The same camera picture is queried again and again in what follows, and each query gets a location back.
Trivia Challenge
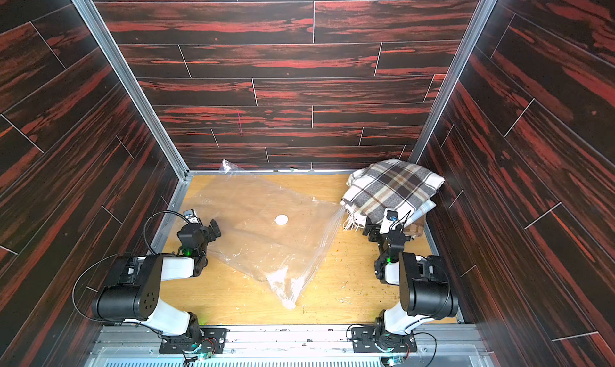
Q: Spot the cream brown plaid scarf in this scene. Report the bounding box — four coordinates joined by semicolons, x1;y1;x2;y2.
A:
340;159;445;230

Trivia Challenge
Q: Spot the clear plastic vacuum bag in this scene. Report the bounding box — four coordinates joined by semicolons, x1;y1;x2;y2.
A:
184;160;344;309

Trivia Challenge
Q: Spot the dark brown scarf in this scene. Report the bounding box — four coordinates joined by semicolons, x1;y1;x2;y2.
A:
403;219;425;238

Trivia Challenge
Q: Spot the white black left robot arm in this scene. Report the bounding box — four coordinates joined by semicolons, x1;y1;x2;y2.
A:
92;218;222;344

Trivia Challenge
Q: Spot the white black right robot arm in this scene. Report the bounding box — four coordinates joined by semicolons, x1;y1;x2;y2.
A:
368;227;459;349

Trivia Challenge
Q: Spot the white vacuum bag valve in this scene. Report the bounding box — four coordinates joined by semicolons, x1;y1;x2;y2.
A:
275;214;289;226

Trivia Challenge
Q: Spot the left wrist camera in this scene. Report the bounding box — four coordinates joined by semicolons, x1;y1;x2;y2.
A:
183;209;203;225

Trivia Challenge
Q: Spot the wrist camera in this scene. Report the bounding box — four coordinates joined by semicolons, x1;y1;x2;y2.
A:
183;209;203;225
379;208;400;234

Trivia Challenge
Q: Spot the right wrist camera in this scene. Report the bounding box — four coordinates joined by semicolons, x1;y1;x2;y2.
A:
379;208;400;234

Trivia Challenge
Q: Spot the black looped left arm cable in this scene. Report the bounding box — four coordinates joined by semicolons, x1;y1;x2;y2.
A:
143;209;191;257

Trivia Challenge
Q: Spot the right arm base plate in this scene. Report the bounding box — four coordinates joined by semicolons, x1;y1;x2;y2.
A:
346;324;417;354

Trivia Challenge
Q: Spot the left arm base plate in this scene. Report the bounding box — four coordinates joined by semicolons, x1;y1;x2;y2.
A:
159;326;228;356

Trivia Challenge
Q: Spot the aluminium front rail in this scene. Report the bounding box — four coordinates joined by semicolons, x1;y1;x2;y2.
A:
85;325;496;366

